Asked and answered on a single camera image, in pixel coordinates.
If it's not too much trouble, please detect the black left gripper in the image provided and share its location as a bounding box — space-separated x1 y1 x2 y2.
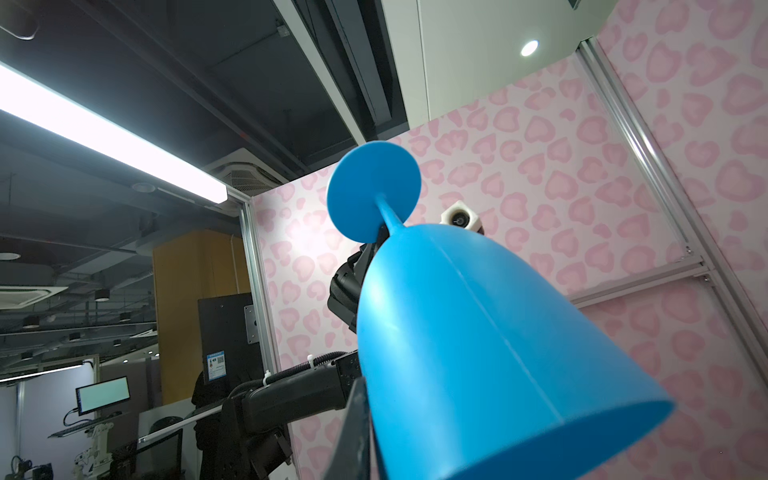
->
327 224 389 333

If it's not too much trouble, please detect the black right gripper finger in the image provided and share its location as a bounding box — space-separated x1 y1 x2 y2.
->
324 377 375 480

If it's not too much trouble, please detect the blue wine glass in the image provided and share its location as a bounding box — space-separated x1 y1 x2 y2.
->
327 142 675 479

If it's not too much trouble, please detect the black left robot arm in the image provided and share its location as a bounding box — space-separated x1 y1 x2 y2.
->
213 351 381 479

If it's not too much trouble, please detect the wooden cabinet panel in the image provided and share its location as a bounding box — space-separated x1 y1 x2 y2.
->
152 230 250 404

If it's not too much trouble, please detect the computer monitor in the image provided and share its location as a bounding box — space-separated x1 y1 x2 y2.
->
75 376 131 416

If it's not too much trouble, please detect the fluorescent ceiling light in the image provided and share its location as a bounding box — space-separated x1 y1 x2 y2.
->
1 64 228 204

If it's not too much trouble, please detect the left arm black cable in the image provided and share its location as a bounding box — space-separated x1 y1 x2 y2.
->
227 350 361 400

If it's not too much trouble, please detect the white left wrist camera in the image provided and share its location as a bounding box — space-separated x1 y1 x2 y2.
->
440 200 485 235

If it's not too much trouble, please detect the aluminium frame strut left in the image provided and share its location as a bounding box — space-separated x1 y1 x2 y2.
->
569 37 767 383

